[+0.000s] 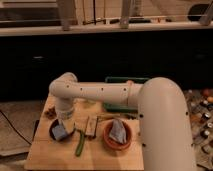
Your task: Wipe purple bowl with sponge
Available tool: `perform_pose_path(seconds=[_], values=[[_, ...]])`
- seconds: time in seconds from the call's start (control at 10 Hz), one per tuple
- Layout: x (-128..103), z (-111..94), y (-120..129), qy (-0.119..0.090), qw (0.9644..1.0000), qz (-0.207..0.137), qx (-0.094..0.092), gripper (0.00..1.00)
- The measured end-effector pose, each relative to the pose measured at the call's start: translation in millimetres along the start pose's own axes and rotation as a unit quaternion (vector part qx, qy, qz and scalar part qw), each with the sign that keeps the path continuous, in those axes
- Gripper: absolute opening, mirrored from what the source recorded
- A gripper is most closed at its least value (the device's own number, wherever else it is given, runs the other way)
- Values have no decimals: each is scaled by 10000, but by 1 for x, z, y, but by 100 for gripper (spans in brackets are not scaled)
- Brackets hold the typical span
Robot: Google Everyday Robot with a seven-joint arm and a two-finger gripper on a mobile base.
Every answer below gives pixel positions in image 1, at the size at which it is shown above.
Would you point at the small wooden box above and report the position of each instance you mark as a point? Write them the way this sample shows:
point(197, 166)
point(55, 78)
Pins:
point(91, 126)

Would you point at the blue sponge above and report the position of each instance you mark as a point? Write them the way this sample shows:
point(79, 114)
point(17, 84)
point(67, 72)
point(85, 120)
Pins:
point(59, 132)

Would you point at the brown toy nuts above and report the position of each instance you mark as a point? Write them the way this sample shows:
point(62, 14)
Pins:
point(50, 113)

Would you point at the terracotta orange bowl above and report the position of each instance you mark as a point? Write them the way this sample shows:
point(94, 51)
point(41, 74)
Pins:
point(114, 145)

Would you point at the green bean pod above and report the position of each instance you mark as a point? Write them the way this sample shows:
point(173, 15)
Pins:
point(80, 145)

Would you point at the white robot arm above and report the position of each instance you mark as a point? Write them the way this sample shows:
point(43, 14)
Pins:
point(166, 137)

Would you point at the grey cloth in bowl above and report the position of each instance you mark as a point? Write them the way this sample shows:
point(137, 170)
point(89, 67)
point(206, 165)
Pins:
point(118, 132)

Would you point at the wooden table board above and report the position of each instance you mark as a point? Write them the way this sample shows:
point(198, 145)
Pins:
point(47, 154)

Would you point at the green tray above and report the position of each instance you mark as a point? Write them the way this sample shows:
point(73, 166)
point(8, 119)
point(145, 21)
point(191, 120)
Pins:
point(117, 107)

